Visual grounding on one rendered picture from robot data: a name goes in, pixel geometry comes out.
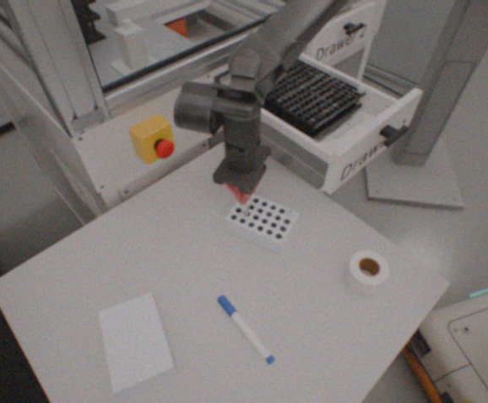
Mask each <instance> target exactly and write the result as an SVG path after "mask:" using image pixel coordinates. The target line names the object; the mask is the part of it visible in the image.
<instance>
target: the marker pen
mask: <svg viewBox="0 0 488 403"><path fill-rule="evenodd" d="M218 303H219V304H220V305H221V307H222V308H223V309H224V310H225V311H226V312H227V314H228V315H229V316H231V318H232V319H233V321H234V322H235V323H236V325H237V326H238V327H239V329H240V330H241V331H242V333H244V335H245V336H246V337H247V338H248V339H249V341H250V342H251V343H252V345H253V346H254V347H255V349H256V350H257V351H259V354H260V355H261V356H262V358H263V359H264V360H265V361H266V362H267V364H273V363H274V362H275V357H274V356H273V355H271V353H270V351H269V349H268V348H267V347H266V346H265V345H264V344H263V343H262V341H261V340H260V339H259V337H258V336H256V335H255V333H254V331H253V330H252V329H251V327H250V326H249V325H248V323H247V322H246V321H245V320H243V318H242V317H241V316H240V315H239V313H238V311H237V310H236V309H235V307H234V306H233V305H232V303H231V302H230V301H229V300H228V299H227V297H226V296H225V295H221V296H220V297H219V298H218Z"/></svg>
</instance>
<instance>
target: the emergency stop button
mask: <svg viewBox="0 0 488 403"><path fill-rule="evenodd" d="M155 152H156V155H157V156H158V157H159V158H160V159H166V158H169V157H170V156H171V155H172V154H173V152H174V144H173V143H172V142H171V141H170V140H163V141H162V142H159V143H158V144H157V146H156V150H155Z"/></svg>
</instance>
